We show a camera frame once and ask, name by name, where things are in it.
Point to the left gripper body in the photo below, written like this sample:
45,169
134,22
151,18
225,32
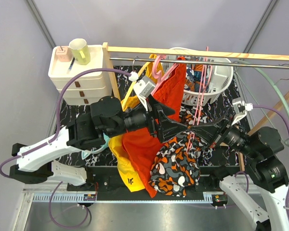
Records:
152,124

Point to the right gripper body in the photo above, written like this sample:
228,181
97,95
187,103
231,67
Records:
215,134

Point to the black orange patterned shorts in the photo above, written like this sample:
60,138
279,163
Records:
176,165

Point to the blue patterned shorts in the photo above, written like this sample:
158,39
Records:
196,75

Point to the thin pink hanger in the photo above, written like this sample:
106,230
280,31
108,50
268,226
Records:
202,89

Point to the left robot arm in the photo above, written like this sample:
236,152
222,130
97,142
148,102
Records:
37,163

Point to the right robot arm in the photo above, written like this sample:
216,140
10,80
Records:
265,170

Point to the yellow shorts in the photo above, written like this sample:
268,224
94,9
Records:
128,174

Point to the white laundry basket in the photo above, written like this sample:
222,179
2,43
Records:
220,79

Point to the teal headphones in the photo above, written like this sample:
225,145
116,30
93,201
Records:
94,150

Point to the wooden clothes rack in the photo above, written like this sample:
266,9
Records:
193,53

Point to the blue pen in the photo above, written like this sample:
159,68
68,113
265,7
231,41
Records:
71,65

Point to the green mug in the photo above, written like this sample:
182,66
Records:
80,51

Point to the pink cube holder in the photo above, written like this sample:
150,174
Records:
63,54

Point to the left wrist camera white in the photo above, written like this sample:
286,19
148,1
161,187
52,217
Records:
143,89

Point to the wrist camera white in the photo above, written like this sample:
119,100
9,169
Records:
143,89
240,108

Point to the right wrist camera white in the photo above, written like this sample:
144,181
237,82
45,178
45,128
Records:
240,108

